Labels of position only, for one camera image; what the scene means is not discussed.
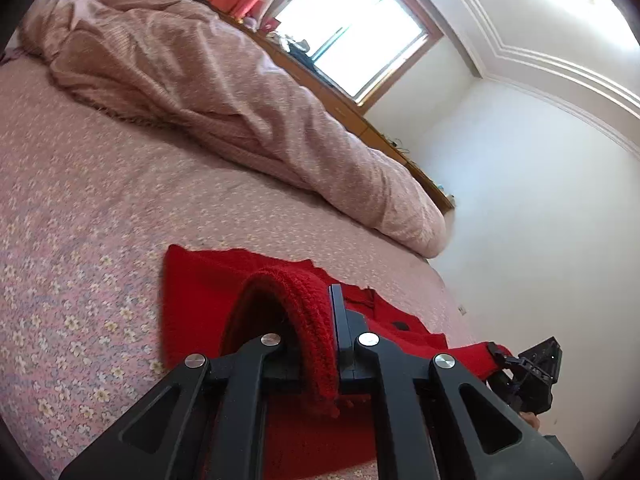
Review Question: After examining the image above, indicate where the wooden framed window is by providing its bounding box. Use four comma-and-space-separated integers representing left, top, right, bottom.
260, 0, 446, 107

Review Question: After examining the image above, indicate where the pink floral duvet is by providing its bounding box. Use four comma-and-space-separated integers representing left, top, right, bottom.
20, 0, 448, 259

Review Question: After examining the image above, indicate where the red knit cardigan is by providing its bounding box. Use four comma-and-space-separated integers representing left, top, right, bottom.
161, 244, 514, 480

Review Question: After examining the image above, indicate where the pile of clothes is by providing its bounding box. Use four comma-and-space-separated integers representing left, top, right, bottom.
267, 30, 314, 64

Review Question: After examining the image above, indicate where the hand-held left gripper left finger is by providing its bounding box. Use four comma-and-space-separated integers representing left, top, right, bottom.
59, 332, 286, 480

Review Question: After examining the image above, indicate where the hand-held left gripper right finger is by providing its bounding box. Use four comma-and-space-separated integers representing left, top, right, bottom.
327, 284, 586, 480

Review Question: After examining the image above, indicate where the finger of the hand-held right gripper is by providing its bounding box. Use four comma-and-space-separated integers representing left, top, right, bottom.
488, 342, 521, 367

